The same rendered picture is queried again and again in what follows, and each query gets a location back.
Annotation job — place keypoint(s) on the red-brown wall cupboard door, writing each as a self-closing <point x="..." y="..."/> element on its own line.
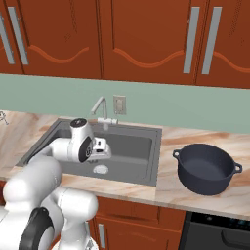
<point x="232" y="39"/>
<point x="146" y="35"/>
<point x="62" y="32"/>
<point x="6" y="66"/>

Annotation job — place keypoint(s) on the grey wall socket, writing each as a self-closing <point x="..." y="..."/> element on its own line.
<point x="119" y="104"/>

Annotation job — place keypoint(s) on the dark grey pot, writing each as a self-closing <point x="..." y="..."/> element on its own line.
<point x="203" y="172"/>

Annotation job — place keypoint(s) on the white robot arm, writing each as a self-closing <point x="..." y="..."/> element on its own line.
<point x="31" y="182"/>

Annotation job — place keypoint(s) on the grey kitchen sink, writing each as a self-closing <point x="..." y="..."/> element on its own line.
<point x="133" y="153"/>

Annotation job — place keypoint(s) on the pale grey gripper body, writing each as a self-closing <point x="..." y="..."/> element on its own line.
<point x="103" y="154"/>

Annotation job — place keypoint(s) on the red-brown base cupboard door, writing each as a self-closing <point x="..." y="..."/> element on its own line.
<point x="136" y="239"/>

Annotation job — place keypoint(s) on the black dishwasher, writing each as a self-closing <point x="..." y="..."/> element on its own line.
<point x="215" y="232"/>

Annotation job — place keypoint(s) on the silver sink tap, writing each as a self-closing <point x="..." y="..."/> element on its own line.
<point x="103" y="109"/>

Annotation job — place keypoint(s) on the red-brown drawer front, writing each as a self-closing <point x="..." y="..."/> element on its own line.
<point x="140" y="211"/>

